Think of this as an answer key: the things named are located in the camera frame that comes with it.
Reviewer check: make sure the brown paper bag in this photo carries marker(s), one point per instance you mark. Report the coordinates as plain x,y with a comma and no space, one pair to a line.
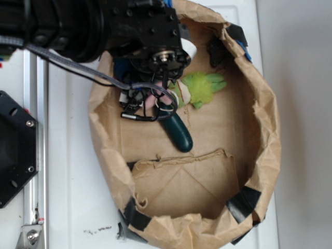
216,193

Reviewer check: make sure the dark green cucumber toy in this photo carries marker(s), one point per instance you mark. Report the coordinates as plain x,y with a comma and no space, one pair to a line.
174,128

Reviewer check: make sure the blue ball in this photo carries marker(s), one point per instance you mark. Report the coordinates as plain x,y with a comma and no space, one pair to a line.
122,69

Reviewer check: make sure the green fuzzy plush toy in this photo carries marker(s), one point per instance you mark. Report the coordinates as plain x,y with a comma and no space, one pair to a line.
197,88

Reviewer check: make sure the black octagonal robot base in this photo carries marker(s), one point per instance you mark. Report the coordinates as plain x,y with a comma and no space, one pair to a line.
18,148

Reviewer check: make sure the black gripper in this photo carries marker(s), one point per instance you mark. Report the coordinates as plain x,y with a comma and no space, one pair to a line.
149,34

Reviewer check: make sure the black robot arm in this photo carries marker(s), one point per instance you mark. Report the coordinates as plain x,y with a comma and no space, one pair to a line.
74,29

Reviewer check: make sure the pink plush bunny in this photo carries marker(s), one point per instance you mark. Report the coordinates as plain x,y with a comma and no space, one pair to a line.
151,100

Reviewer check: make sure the aluminium rail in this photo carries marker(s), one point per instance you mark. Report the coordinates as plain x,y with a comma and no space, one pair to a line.
34,232

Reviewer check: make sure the blue tape strip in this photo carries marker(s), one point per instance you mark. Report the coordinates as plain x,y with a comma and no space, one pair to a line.
246,53

